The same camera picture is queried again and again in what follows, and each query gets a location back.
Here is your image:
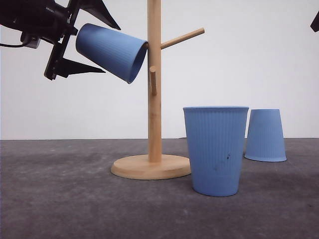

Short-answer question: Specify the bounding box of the blue ribbed cup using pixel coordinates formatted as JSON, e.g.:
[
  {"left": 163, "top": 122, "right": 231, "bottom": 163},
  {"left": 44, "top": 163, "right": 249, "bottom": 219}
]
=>
[
  {"left": 76, "top": 23, "right": 148, "bottom": 84},
  {"left": 183, "top": 107, "right": 249, "bottom": 197},
  {"left": 244, "top": 109, "right": 287, "bottom": 162}
]

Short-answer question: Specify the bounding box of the wooden cup tree stand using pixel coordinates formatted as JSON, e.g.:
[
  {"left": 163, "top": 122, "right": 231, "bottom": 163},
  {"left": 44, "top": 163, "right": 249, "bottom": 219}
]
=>
[{"left": 111, "top": 0, "right": 205, "bottom": 180}]

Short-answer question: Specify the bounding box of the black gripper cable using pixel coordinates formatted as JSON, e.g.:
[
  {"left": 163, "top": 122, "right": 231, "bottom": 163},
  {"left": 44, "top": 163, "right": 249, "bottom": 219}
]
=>
[{"left": 0, "top": 43, "right": 24, "bottom": 47}]

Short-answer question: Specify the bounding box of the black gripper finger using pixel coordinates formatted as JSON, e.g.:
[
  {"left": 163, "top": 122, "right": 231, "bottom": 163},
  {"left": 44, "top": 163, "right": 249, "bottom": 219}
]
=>
[{"left": 310, "top": 11, "right": 319, "bottom": 32}]

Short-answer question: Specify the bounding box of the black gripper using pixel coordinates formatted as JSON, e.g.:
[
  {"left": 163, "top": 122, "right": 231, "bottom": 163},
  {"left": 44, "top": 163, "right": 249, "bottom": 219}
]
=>
[{"left": 0, "top": 0, "right": 121, "bottom": 80}]

